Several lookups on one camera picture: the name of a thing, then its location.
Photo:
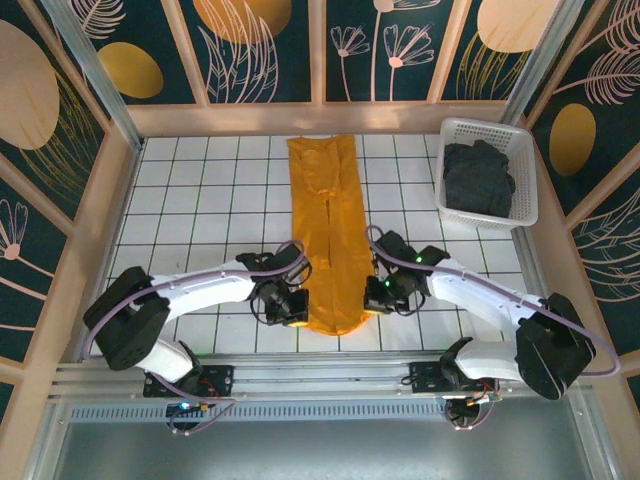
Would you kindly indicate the yellow t-shirt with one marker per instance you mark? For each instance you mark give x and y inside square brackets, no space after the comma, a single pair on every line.
[335,240]

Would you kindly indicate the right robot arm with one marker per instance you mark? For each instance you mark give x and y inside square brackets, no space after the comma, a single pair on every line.
[475,295]

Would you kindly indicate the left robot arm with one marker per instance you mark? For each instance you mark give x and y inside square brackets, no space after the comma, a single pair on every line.
[200,287]

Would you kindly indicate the small circuit board blue light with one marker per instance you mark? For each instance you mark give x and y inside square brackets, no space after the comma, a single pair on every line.
[187,406]

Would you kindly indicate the small circuit board white connector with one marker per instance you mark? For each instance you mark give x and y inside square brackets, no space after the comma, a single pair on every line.
[487,396]

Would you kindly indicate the dark grey t-shirt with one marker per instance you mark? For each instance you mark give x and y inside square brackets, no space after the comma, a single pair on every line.
[477,175]

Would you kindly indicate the white plastic basket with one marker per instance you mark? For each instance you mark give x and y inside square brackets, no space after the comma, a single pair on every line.
[525,165]

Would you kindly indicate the aluminium mounting rail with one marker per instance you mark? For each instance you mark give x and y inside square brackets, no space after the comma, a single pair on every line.
[320,370]

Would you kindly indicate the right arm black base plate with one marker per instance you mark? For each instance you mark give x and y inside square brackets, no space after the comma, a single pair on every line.
[425,377]

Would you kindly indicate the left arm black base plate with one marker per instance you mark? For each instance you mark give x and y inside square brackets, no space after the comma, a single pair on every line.
[217,377]

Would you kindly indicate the aluminium frame post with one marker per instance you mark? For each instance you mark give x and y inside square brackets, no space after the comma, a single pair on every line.
[100,75]
[540,65]

